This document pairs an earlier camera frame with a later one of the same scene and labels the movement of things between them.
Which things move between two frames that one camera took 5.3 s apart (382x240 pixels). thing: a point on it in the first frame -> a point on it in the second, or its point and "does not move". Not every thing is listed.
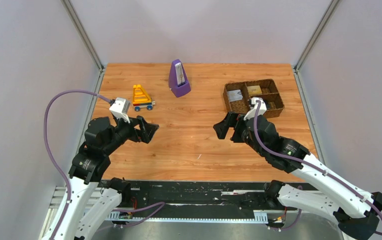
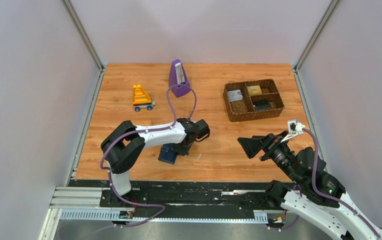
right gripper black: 232,119 -> 266,143
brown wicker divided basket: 238,95 does not move
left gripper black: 146,131 -> 183,151
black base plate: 194,197 does not move
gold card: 254,90 does not move
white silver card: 235,95 does not move
